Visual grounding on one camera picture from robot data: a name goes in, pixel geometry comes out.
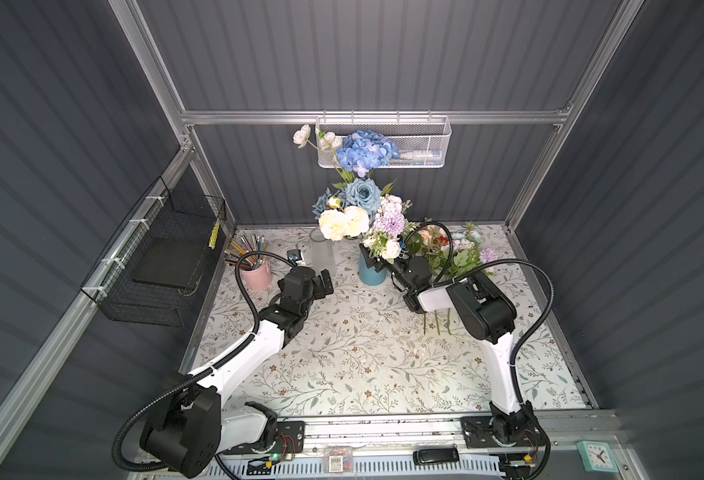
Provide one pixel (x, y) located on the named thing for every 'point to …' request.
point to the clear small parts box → (338, 459)
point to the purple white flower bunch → (391, 228)
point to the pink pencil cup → (258, 278)
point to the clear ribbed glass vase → (322, 252)
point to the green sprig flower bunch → (431, 242)
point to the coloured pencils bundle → (250, 261)
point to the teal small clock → (597, 457)
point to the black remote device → (435, 455)
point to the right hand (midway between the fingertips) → (373, 240)
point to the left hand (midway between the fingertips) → (312, 273)
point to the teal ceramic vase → (370, 276)
